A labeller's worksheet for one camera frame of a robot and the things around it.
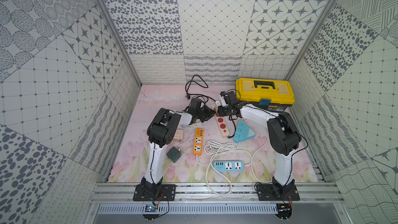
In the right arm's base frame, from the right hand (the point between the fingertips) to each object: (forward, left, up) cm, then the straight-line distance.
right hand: (220, 112), depth 98 cm
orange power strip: (-19, +14, -3) cm, 24 cm away
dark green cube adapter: (-28, +26, -1) cm, 38 cm away
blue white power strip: (-32, -3, -3) cm, 33 cm away
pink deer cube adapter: (-17, +25, 0) cm, 30 cm away
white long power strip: (-5, 0, -4) cm, 6 cm away
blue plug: (-13, +21, +5) cm, 25 cm away
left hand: (+2, +3, -2) cm, 4 cm away
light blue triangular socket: (-13, -13, -3) cm, 19 cm away
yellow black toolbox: (+7, -31, +11) cm, 34 cm away
